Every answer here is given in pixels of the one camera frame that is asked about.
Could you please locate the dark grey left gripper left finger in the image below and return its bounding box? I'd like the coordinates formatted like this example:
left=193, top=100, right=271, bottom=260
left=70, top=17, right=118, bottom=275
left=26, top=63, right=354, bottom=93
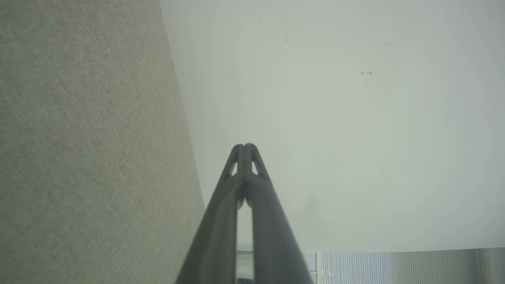
left=176, top=144, right=245, bottom=284

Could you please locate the grey fabric sofa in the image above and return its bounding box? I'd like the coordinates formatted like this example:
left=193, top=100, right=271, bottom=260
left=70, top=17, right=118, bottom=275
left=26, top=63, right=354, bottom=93
left=0, top=0, right=206, bottom=284

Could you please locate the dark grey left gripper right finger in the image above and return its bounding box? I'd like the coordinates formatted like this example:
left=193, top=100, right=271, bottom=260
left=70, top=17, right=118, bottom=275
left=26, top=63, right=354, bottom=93
left=245, top=143, right=314, bottom=284

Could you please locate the white vertical slat blind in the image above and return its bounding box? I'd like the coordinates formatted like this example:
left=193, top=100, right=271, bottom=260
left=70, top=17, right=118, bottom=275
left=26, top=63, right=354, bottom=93
left=302, top=248, right=505, bottom=284

